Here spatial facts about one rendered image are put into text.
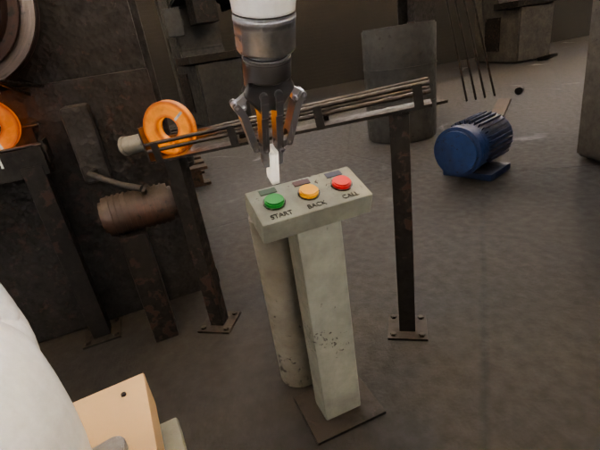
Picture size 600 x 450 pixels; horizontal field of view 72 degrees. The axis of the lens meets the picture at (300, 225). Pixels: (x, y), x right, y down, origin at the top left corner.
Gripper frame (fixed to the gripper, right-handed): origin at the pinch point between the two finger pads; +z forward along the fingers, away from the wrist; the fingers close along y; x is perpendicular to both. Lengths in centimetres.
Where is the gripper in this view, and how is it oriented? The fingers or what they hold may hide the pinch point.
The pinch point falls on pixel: (272, 164)
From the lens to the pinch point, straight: 76.3
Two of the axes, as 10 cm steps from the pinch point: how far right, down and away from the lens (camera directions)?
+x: 4.0, 6.2, -6.7
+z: 0.0, 7.3, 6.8
